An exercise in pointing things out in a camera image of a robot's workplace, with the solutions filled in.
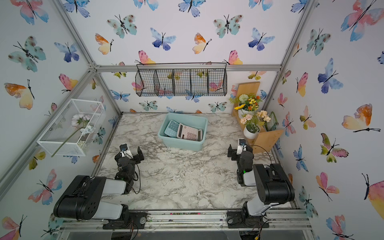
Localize teal calculator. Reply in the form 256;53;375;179
164;120;180;138

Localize pink calculator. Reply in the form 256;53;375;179
177;124;198;142

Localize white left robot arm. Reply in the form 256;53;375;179
53;144;145;222

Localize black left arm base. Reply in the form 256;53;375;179
103;206;148;230

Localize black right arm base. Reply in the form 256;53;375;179
226;208;270;229

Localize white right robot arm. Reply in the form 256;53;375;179
228;139;295;219

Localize teal plastic storage box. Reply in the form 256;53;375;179
158;113;209;151

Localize wooden corner shelf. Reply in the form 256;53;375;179
232;82;283;154

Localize white pot pink flowers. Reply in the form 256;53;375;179
240;111;272;140

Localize white pot yellow flowers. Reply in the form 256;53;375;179
230;94;263;119

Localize pink artificial flower stem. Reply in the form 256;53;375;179
51;114;93;158

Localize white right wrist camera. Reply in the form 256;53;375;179
237;139;247;155

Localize white wire wall basket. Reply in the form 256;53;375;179
37;99;106;157

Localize black wire wall basket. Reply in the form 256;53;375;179
134;62;228;97

